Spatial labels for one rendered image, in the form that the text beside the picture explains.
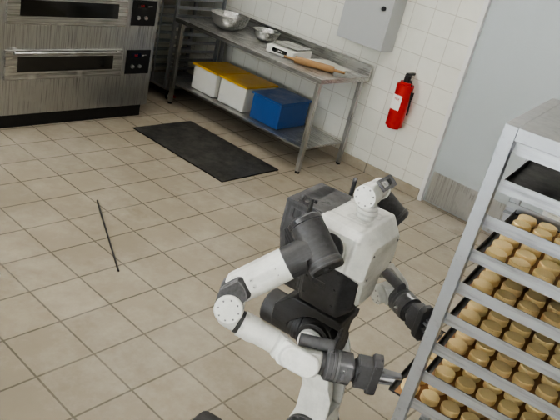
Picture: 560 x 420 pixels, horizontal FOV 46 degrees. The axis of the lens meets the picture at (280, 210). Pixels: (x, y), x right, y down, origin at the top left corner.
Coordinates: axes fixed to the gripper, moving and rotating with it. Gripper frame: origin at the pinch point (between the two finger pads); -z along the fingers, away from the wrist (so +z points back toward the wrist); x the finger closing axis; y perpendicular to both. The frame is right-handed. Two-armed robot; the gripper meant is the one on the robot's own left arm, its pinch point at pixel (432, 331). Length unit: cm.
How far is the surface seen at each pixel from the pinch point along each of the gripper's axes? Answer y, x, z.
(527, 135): -30, 76, -30
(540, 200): -23, 63, -35
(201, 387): -22, -104, 98
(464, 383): -19.2, 10.2, -32.3
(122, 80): 24, -65, 456
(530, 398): -16, 18, -48
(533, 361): -17, 27, -45
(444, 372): -22.0, 10.2, -27.6
